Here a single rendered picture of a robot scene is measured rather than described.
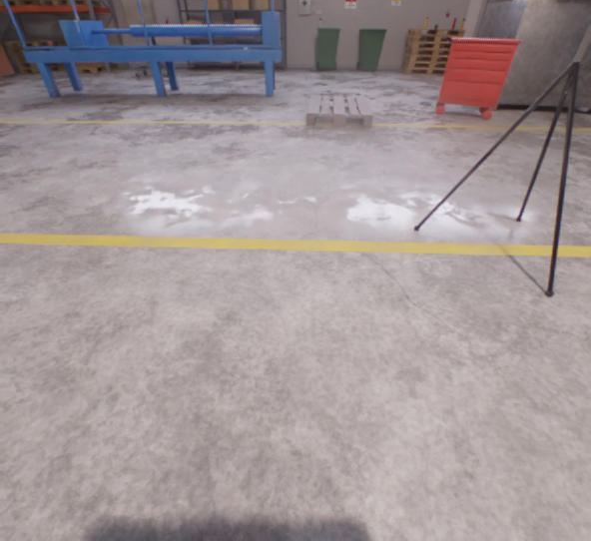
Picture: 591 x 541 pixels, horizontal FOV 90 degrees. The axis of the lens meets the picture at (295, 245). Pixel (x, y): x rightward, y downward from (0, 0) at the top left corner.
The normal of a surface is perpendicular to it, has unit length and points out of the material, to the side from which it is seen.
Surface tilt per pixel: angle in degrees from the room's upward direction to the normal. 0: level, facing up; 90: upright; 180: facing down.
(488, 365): 0
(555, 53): 90
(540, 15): 90
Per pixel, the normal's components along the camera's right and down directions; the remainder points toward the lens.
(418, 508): 0.00, -0.81
